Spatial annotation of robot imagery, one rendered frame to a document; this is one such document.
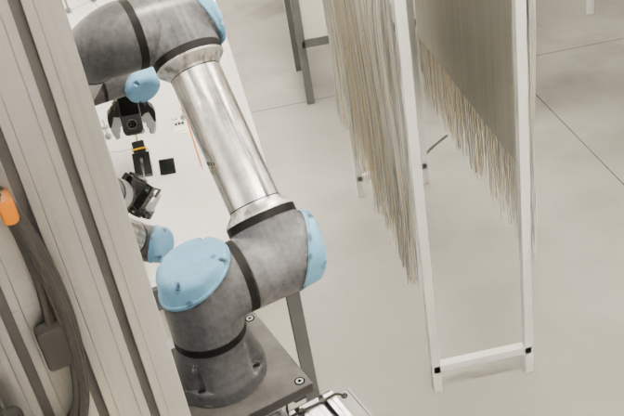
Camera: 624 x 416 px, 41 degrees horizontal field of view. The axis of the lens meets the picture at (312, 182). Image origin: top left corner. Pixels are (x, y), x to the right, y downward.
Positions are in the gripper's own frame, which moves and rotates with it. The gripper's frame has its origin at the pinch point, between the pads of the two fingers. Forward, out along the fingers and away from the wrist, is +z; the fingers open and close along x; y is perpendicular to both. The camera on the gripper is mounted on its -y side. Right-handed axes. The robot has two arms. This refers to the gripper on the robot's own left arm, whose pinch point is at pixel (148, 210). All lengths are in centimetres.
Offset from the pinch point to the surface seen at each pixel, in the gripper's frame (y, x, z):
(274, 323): -11, -36, 33
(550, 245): 58, -93, 163
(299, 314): -5, -40, 36
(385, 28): 74, -19, 26
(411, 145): 52, -40, 40
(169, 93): 26.9, 16.6, 10.1
